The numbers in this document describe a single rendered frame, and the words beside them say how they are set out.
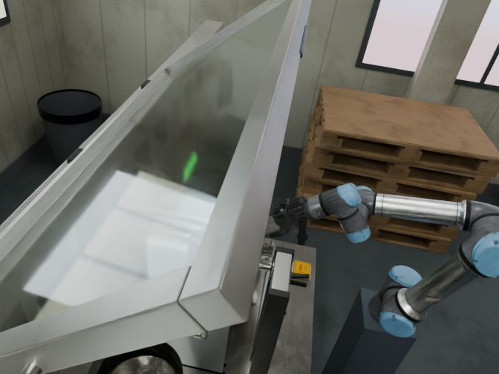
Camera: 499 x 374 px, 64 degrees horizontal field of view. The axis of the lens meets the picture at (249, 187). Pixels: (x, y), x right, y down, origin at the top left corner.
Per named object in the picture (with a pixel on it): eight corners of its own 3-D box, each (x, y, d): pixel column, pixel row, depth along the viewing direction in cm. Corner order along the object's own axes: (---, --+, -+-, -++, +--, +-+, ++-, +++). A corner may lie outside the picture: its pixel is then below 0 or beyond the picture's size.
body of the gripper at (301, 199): (272, 203, 135) (304, 191, 130) (285, 221, 139) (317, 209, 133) (269, 218, 129) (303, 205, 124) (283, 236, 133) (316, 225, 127)
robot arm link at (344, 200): (363, 211, 120) (351, 188, 118) (330, 222, 125) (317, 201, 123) (363, 198, 127) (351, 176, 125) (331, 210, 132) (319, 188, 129)
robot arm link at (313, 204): (329, 205, 132) (329, 222, 125) (316, 210, 134) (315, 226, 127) (318, 189, 129) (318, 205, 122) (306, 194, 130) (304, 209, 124)
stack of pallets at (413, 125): (427, 191, 395) (469, 107, 340) (451, 255, 325) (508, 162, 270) (295, 167, 400) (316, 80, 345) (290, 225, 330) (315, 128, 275)
